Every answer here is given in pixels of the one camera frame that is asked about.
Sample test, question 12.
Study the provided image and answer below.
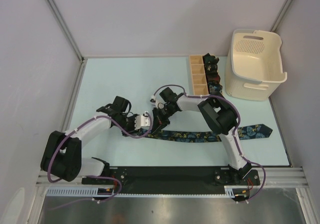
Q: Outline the grey slotted cable duct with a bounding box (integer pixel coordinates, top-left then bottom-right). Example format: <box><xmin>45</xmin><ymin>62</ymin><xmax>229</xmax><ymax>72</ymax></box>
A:
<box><xmin>46</xmin><ymin>187</ymin><xmax>114</xmax><ymax>197</ymax></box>

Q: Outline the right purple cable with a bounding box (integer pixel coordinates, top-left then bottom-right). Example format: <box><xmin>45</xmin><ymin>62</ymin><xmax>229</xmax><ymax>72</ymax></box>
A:
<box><xmin>152</xmin><ymin>84</ymin><xmax>266</xmax><ymax>205</ymax></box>

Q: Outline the rolled dark tie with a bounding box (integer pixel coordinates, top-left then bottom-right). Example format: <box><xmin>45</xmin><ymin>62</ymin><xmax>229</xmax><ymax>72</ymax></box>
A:
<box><xmin>202</xmin><ymin>53</ymin><xmax>220</xmax><ymax>64</ymax></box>
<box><xmin>204</xmin><ymin>63</ymin><xmax>218</xmax><ymax>75</ymax></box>

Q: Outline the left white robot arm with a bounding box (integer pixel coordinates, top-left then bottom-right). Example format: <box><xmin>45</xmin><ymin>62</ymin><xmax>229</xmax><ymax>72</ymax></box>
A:
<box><xmin>40</xmin><ymin>96</ymin><xmax>140</xmax><ymax>184</ymax></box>

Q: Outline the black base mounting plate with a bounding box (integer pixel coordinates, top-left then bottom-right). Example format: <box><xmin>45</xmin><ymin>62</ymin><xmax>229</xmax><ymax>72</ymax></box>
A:
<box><xmin>82</xmin><ymin>165</ymin><xmax>261</xmax><ymax>196</ymax></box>

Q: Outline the wooden divided organizer box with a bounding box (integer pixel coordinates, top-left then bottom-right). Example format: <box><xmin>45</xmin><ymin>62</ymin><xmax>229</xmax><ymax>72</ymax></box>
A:
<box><xmin>189</xmin><ymin>55</ymin><xmax>209</xmax><ymax>96</ymax></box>

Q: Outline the cream plastic laundry basket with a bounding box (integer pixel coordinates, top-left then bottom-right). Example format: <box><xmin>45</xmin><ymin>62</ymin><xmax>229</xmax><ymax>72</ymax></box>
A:
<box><xmin>224</xmin><ymin>29</ymin><xmax>288</xmax><ymax>101</ymax></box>

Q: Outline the rolled blue patterned tie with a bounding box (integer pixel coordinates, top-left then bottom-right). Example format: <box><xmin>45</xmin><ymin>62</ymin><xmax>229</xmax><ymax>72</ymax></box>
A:
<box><xmin>207</xmin><ymin>83</ymin><xmax>223</xmax><ymax>95</ymax></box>

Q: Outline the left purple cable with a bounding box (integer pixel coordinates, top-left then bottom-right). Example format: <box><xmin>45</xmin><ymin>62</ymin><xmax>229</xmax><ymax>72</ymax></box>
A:
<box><xmin>46</xmin><ymin>111</ymin><xmax>153</xmax><ymax>209</ymax></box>

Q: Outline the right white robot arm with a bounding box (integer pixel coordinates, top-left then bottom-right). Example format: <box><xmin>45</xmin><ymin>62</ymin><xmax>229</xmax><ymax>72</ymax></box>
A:
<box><xmin>151</xmin><ymin>86</ymin><xmax>252</xmax><ymax>185</ymax></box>

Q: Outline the purple cable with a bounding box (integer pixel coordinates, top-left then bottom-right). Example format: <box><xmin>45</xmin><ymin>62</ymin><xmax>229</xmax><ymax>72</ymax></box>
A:
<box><xmin>152</xmin><ymin>84</ymin><xmax>266</xmax><ymax>205</ymax></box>
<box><xmin>46</xmin><ymin>111</ymin><xmax>153</xmax><ymax>209</ymax></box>

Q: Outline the aluminium frame rail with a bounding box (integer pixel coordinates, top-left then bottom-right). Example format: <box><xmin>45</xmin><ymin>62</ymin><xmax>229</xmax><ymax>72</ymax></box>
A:
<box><xmin>35</xmin><ymin>167</ymin><xmax>309</xmax><ymax>188</ymax></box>

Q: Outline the rolled dark tie top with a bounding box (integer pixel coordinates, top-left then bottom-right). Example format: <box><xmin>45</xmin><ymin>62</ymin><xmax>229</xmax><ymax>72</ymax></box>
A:
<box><xmin>202</xmin><ymin>53</ymin><xmax>220</xmax><ymax>64</ymax></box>

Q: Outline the navy floral patterned tie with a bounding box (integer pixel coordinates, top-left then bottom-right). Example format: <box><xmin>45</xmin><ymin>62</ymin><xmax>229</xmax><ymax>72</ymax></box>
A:
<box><xmin>122</xmin><ymin>123</ymin><xmax>273</xmax><ymax>144</ymax></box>

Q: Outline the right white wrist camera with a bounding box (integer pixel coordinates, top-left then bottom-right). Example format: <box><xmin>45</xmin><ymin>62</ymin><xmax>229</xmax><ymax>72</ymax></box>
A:
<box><xmin>150</xmin><ymin>95</ymin><xmax>160</xmax><ymax>108</ymax></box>

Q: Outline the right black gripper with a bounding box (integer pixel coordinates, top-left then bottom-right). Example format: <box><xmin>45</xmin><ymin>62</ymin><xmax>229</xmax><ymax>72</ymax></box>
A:
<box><xmin>152</xmin><ymin>104</ymin><xmax>177</xmax><ymax>134</ymax></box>

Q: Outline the rolled red patterned tie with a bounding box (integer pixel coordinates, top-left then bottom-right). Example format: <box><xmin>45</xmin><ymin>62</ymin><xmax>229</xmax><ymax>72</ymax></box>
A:
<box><xmin>206</xmin><ymin>73</ymin><xmax>221</xmax><ymax>85</ymax></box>

